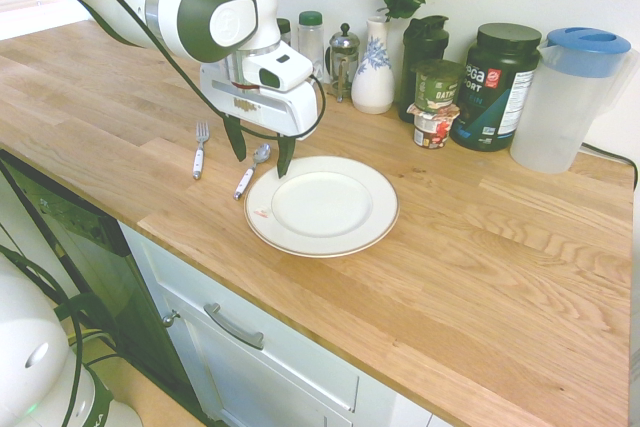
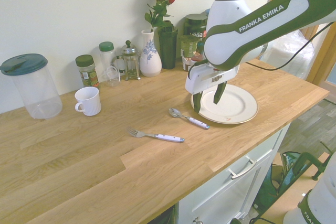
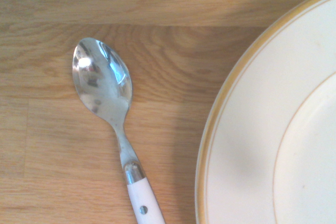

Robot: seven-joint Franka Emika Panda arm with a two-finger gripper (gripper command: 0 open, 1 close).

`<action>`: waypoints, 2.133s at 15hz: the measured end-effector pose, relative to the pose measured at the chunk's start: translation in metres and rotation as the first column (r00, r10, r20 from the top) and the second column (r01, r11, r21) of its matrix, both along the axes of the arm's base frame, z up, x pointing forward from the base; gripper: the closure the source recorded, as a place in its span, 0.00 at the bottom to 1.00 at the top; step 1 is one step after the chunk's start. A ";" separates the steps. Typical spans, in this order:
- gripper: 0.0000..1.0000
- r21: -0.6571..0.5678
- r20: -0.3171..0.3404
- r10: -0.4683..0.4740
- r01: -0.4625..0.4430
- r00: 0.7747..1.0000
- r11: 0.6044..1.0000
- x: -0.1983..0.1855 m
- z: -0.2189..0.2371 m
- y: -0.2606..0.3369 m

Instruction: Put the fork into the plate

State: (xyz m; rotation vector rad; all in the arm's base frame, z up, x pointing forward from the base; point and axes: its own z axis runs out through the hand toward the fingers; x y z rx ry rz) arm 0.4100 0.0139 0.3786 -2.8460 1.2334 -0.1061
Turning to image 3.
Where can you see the white plate with gold rim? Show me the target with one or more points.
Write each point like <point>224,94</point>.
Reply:
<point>275,119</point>

